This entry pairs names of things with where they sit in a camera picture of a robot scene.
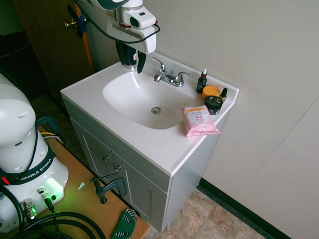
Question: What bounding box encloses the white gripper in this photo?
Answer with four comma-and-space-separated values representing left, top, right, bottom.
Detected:
107, 10, 158, 75

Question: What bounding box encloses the dark sanitizer bottle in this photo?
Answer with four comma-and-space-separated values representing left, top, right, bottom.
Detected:
123, 45, 139, 71

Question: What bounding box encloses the chrome faucet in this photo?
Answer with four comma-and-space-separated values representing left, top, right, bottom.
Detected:
152, 57, 194, 88

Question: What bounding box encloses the blue tape strip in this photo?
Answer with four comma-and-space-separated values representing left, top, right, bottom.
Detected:
76, 13, 87, 39

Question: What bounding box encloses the brass door knob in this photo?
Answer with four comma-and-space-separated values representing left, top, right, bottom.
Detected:
63, 18, 77, 30

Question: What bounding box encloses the dark green dropper bottle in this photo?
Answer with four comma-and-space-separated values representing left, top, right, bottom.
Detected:
195, 68, 208, 94

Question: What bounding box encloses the brown wooden door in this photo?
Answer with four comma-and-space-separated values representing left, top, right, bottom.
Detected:
14, 0, 95, 93

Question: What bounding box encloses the orange jar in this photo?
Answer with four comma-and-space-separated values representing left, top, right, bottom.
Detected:
202, 85, 221, 100

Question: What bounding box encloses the pink wipes packet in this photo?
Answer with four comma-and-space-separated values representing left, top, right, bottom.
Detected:
180, 105, 222, 138

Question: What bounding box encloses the white sink vanity top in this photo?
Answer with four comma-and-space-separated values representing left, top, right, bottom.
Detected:
60, 51, 240, 178

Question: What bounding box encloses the black jar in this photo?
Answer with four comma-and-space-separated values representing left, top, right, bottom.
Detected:
203, 95, 223, 116

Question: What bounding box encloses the small gold-capped bottle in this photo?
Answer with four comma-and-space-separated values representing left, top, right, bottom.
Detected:
219, 87, 229, 104

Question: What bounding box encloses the dark green clamp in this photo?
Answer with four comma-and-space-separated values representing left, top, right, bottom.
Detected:
36, 116, 65, 146

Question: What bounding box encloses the grey vanity cabinet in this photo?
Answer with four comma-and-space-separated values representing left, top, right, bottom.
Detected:
62, 96, 228, 234

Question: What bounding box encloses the black C-clamp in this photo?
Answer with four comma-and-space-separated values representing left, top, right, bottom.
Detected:
90, 173, 128, 205

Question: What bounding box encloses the green hex key set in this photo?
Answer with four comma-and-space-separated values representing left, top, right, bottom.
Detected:
110, 208, 138, 239

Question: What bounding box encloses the black baseboard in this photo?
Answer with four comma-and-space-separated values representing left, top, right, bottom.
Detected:
197, 177, 293, 239

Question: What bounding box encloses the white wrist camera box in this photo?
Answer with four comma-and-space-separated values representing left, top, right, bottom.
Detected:
123, 7, 157, 28

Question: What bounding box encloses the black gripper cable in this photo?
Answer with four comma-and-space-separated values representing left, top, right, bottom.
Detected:
73, 0, 160, 42

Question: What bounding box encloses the thin black base cable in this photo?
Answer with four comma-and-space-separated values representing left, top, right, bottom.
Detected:
36, 187, 62, 232

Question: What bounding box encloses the thick black base cable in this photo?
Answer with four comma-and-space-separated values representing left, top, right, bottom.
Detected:
0, 186, 108, 239

